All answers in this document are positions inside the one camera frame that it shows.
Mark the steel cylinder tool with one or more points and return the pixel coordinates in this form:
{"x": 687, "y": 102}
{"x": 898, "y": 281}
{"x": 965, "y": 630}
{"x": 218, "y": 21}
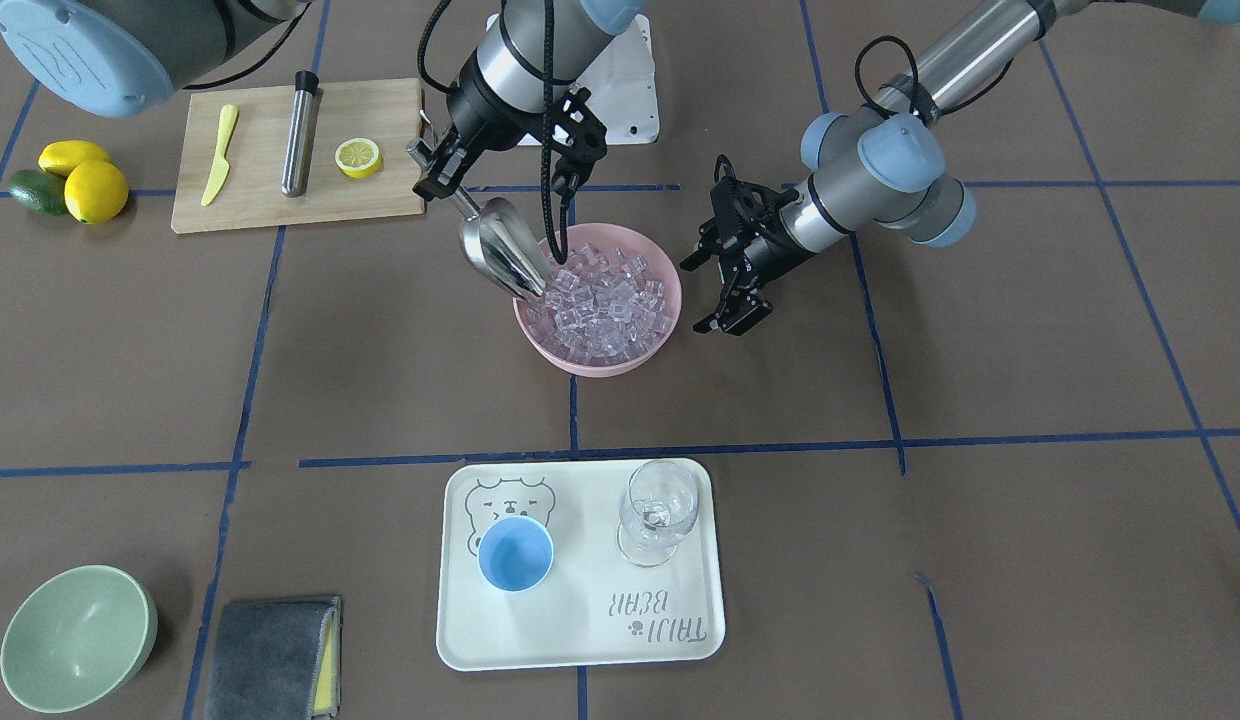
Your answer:
{"x": 301, "y": 134}

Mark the light blue cup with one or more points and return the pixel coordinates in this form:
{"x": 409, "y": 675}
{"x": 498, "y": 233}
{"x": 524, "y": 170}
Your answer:
{"x": 516, "y": 554}

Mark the grey folded cloth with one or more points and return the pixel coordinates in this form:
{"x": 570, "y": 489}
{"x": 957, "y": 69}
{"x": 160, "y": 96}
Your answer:
{"x": 277, "y": 659}

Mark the pink bowl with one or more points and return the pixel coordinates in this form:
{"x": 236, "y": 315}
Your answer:
{"x": 610, "y": 236}

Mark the yellow lemon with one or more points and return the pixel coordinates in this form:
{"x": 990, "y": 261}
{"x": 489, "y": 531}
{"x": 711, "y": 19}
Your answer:
{"x": 60, "y": 158}
{"x": 96, "y": 192}

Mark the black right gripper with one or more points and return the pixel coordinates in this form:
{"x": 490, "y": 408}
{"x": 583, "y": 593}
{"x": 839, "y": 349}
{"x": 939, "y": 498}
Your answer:
{"x": 474, "y": 112}

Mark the stainless steel ice scoop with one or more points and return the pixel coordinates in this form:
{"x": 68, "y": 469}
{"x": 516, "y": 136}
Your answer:
{"x": 499, "y": 243}

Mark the yellow plastic knife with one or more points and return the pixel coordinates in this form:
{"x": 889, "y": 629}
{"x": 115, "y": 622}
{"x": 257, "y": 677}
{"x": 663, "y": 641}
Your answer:
{"x": 220, "y": 165}

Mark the lemon half slice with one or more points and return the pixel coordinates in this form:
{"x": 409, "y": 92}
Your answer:
{"x": 358, "y": 158}

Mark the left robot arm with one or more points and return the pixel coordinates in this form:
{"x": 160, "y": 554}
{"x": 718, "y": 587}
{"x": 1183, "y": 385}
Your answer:
{"x": 879, "y": 165}

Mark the cream bear tray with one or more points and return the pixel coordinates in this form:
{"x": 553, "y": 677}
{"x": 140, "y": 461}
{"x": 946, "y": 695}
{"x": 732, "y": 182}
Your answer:
{"x": 594, "y": 607}

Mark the green bowl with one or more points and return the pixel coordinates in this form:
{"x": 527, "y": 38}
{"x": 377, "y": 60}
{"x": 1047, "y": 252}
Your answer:
{"x": 77, "y": 638}

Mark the clear wine glass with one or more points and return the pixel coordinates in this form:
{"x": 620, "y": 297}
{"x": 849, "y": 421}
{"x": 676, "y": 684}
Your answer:
{"x": 658, "y": 510}

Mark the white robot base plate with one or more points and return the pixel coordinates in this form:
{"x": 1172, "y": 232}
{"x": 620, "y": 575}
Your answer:
{"x": 620, "y": 90}

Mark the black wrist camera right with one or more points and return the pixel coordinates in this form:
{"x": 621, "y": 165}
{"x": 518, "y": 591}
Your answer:
{"x": 579, "y": 137}

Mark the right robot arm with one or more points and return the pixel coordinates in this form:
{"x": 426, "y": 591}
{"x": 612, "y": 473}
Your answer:
{"x": 118, "y": 58}

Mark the green avocado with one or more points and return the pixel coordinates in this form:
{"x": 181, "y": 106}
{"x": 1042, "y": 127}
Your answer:
{"x": 39, "y": 191}

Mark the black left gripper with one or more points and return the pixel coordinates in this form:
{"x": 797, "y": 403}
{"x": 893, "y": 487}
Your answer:
{"x": 777, "y": 248}

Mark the pile of clear ice cubes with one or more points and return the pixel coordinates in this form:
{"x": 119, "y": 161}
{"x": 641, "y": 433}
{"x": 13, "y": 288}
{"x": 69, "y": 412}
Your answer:
{"x": 602, "y": 308}

